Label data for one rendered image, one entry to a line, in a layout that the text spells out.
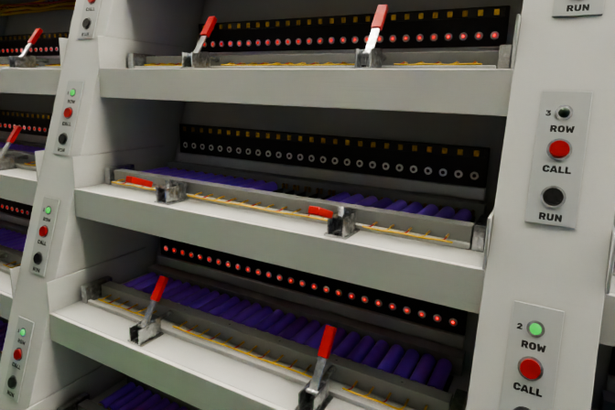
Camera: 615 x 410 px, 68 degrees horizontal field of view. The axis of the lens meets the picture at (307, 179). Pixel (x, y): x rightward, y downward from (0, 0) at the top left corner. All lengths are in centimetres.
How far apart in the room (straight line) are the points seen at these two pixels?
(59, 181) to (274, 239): 41
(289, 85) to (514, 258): 32
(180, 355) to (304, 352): 16
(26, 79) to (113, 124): 21
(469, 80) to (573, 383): 29
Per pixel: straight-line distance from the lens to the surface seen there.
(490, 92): 49
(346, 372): 59
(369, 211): 54
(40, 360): 85
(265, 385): 59
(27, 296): 87
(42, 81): 94
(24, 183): 91
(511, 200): 46
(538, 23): 51
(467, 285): 47
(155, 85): 72
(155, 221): 67
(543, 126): 47
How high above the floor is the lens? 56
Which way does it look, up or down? 4 degrees up
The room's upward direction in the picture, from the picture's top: 10 degrees clockwise
